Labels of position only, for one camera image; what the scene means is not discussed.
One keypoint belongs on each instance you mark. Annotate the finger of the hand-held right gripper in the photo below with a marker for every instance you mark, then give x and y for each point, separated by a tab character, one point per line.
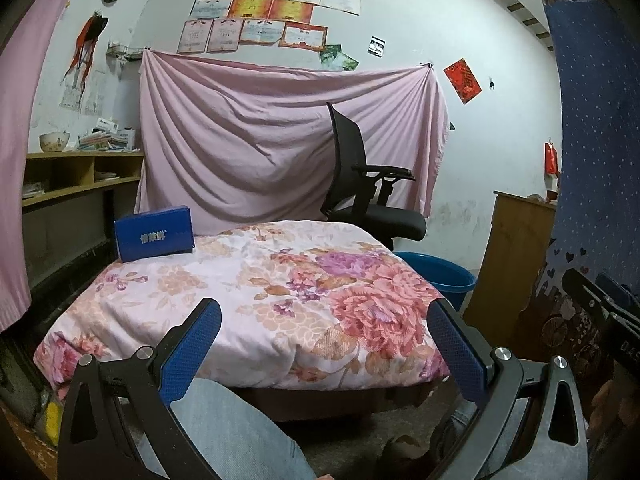
585	295
617	292

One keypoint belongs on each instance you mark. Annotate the pink hanging sheet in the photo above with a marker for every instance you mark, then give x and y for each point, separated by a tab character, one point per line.
250	135

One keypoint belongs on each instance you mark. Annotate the wooden shelf desk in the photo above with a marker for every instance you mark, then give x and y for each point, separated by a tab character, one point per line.
75	160

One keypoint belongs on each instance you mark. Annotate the paper wall calendar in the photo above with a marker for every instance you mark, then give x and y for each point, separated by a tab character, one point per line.
92	97

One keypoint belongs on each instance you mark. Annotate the patterned ceramic bowl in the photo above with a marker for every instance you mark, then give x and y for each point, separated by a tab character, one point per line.
54	143

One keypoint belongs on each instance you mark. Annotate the blue starry curtain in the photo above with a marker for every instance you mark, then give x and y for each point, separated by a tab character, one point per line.
590	135

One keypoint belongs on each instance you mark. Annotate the stack of books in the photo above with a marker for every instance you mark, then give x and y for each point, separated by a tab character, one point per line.
107	137

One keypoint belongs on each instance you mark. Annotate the blue cardboard box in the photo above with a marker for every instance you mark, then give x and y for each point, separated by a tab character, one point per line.
152	234

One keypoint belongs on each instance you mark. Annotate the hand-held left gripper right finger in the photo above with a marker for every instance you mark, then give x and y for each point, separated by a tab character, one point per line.
457	350

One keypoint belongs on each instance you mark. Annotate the person's right hand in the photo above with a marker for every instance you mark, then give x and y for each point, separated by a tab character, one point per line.
607	405

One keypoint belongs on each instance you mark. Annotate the blue plastic basin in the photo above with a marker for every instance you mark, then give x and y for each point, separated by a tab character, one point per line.
445	275

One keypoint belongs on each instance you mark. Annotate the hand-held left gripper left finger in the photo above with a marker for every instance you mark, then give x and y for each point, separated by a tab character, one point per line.
192	350

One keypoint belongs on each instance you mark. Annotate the green photo print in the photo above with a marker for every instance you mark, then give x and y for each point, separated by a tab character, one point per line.
347	62
329	54

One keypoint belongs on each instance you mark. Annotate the red tassel wall decoration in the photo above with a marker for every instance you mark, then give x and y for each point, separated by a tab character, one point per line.
87	35

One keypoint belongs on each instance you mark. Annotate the wooden cabinet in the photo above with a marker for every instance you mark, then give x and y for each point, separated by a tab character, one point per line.
515	250

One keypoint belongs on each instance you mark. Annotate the group of wall certificates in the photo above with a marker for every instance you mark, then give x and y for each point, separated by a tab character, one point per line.
260	7

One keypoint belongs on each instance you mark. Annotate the red hanging ornament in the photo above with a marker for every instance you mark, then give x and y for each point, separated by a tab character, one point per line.
551	160

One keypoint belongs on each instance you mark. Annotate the floral blanket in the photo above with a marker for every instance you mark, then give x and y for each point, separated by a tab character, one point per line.
250	300

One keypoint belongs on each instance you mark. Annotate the person's jeans leg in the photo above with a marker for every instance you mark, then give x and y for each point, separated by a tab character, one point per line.
230	435

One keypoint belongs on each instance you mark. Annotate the worn wooden board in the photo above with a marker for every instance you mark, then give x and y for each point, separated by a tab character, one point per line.
20	450

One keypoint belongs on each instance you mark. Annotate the papers in shelf cubby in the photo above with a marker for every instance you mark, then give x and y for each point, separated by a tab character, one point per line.
32	191
106	176

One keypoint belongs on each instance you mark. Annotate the red paper wall poster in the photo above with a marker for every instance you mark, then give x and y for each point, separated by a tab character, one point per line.
462	80

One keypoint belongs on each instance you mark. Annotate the black office chair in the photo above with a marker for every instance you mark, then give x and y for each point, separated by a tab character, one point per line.
395	222

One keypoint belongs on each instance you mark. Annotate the pink curtain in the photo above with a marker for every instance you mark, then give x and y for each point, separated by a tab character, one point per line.
20	185

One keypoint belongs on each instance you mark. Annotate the black and white photo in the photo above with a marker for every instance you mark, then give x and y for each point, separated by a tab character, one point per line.
376	46

